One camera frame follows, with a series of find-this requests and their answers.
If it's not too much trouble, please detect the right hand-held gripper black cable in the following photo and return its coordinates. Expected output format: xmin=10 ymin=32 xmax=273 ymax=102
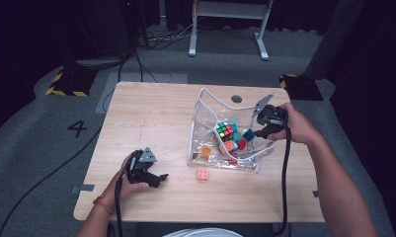
xmin=274 ymin=126 xmax=293 ymax=236

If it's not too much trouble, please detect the orange wrist bracelet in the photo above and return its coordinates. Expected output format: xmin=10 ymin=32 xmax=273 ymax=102
xmin=91 ymin=196 xmax=114 ymax=216

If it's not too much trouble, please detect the grey flat stand base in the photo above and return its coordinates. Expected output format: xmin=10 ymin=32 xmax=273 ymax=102
xmin=75 ymin=57 xmax=129 ymax=69

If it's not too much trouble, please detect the white metal desk frame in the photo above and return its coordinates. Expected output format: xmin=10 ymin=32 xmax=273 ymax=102
xmin=188 ymin=0 xmax=275 ymax=61

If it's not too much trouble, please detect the multicoloured puzzle cube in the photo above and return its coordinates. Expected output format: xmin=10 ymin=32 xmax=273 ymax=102
xmin=215 ymin=121 xmax=236 ymax=142

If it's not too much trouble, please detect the grey curtain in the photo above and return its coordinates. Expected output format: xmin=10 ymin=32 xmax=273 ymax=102
xmin=303 ymin=0 xmax=366 ymax=80

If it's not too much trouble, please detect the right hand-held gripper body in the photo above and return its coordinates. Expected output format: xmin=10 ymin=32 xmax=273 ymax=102
xmin=251 ymin=93 xmax=289 ymax=133

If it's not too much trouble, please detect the person's right hand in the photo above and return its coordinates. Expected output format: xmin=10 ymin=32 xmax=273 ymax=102
xmin=268 ymin=102 xmax=322 ymax=146

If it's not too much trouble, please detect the blue sloped toy block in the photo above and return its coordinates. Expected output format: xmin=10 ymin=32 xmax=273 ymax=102
xmin=243 ymin=128 xmax=256 ymax=143

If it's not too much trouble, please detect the clear plastic pouch white trim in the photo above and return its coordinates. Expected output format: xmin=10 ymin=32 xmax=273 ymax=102
xmin=186 ymin=87 xmax=277 ymax=174

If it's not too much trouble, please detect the bundle of floor cables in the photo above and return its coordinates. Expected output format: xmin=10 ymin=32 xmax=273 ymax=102
xmin=134 ymin=19 xmax=203 ymax=50

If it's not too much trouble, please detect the black yellow striped base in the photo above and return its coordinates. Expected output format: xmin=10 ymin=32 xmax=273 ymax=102
xmin=45 ymin=67 xmax=98 ymax=98
xmin=278 ymin=73 xmax=324 ymax=102

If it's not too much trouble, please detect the long black floor cable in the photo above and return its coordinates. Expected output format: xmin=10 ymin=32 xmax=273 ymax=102
xmin=0 ymin=126 xmax=103 ymax=237

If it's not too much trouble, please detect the left hand-held gripper black cable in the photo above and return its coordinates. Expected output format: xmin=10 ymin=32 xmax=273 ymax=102
xmin=113 ymin=177 xmax=124 ymax=237

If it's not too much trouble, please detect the hand-held gripper black cable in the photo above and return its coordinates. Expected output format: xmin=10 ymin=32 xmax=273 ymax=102
xmin=113 ymin=177 xmax=124 ymax=237
xmin=274 ymin=126 xmax=293 ymax=236

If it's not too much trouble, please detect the thin black floor cable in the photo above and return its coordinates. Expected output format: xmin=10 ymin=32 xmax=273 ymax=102
xmin=101 ymin=48 xmax=159 ymax=113

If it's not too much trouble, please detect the person's left hand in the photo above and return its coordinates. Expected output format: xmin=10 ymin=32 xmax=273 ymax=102
xmin=106 ymin=154 xmax=150 ymax=205

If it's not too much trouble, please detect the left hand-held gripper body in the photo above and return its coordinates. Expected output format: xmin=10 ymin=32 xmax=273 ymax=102
xmin=125 ymin=146 xmax=159 ymax=185

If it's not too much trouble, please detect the person's white shirt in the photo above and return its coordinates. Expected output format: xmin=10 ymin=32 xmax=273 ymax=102
xmin=162 ymin=227 xmax=243 ymax=237

